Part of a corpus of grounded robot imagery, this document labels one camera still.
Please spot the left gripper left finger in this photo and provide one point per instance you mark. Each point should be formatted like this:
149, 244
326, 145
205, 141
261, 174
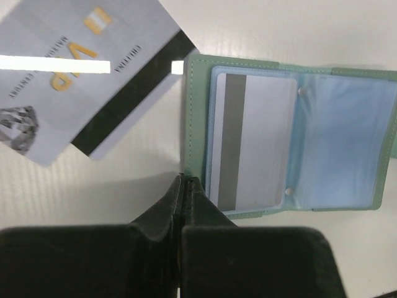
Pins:
136, 259

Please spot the green leather card holder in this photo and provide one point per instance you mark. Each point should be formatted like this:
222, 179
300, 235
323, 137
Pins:
343, 132

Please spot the patterned credit card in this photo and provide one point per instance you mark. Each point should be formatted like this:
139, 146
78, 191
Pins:
41, 112

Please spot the silver magnetic stripe card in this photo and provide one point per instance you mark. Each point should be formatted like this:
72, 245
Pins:
251, 140

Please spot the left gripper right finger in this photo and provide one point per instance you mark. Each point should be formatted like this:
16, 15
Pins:
220, 259

